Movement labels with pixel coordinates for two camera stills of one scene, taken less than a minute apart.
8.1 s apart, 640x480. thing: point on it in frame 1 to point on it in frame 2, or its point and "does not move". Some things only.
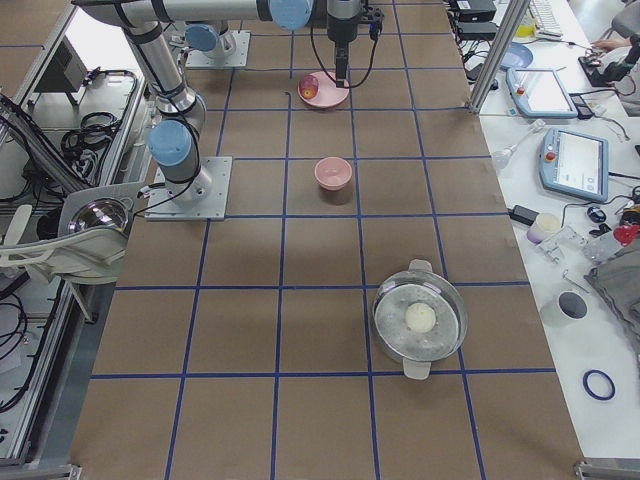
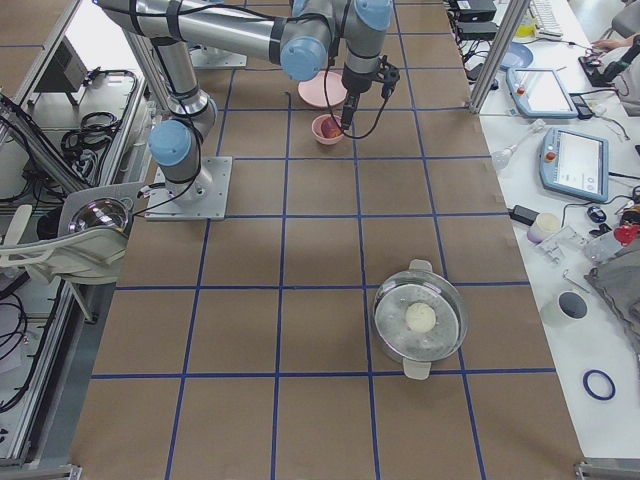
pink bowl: x=332 y=173 to x=327 y=129
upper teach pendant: x=540 y=93 does not move
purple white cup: x=543 y=227 does not move
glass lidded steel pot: x=419 y=315 does not move
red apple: x=308 y=86 to x=329 y=128
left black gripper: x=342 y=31 to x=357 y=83
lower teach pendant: x=575 y=163 does not move
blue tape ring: x=593 y=393 does not move
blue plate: x=516 y=56 does not move
